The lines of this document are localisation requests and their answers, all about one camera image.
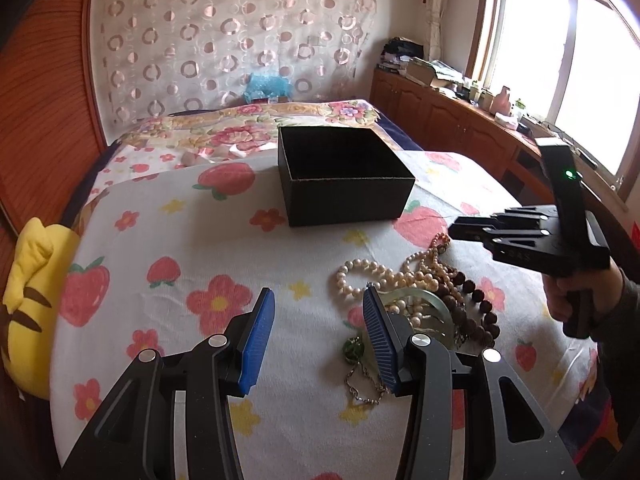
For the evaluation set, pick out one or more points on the window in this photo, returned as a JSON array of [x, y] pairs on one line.
[[530, 45]]

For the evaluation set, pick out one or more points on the pile of dark clothes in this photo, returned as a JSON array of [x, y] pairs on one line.
[[400, 55]]

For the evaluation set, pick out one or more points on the open box of papers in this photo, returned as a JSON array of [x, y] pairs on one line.
[[435, 72]]

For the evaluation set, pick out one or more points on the small cardboard box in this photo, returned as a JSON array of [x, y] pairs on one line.
[[272, 100]]

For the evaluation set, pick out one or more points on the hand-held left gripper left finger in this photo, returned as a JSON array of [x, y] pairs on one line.
[[257, 340]]

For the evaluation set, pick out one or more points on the black jewelry box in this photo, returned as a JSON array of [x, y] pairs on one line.
[[345, 200]]

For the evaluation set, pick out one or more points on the blue plastic bag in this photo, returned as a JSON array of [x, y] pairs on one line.
[[267, 86]]

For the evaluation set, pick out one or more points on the pale green jade bangle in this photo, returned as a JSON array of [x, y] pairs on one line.
[[425, 294]]

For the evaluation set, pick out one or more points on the cluster of small bottles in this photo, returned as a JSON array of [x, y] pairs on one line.
[[479, 94]]

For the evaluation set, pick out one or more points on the person's right forearm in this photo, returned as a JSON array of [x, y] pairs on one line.
[[620, 335]]

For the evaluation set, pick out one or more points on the yellow plush toy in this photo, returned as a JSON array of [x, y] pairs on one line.
[[30, 320]]

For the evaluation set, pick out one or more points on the patterned window curtain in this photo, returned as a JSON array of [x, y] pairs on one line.
[[440, 0]]

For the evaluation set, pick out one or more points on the pink bottle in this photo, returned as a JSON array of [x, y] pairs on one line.
[[501, 100]]

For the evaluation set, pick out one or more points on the wooden cabinet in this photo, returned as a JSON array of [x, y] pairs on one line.
[[440, 115]]

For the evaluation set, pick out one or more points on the floral blanket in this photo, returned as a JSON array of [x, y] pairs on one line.
[[225, 135]]

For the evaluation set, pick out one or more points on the white tissue pack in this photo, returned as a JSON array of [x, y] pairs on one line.
[[506, 120]]

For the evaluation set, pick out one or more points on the circle pattern wall curtain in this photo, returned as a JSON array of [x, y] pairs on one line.
[[200, 35]]

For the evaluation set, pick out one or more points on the strawberry print bed sheet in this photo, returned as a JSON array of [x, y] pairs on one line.
[[200, 240]]

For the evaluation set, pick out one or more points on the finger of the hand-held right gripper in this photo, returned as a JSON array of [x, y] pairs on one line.
[[525, 214], [472, 230]]

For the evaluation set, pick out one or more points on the metal hairpin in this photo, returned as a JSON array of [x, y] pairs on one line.
[[442, 322]]

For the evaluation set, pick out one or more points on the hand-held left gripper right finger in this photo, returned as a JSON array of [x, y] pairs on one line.
[[379, 345]]

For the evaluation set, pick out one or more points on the person's right hand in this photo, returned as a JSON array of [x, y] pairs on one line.
[[554, 294]]

